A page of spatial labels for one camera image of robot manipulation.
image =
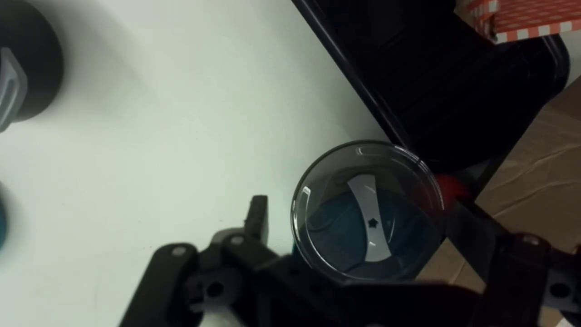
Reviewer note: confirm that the clear glass pot lid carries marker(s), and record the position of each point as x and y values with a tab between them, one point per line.
376	164

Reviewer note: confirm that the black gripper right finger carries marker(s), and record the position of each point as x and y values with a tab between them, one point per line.
474	235

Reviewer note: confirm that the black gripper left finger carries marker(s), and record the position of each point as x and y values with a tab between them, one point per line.
256	217

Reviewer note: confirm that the black baking tray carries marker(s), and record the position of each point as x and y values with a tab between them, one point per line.
432	84

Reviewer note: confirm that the black toy pot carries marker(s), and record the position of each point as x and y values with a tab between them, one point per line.
31	63

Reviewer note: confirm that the red checkered cardboard box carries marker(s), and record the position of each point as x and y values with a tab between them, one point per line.
514	21

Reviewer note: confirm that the brown cardboard box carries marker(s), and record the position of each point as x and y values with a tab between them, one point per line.
537	186

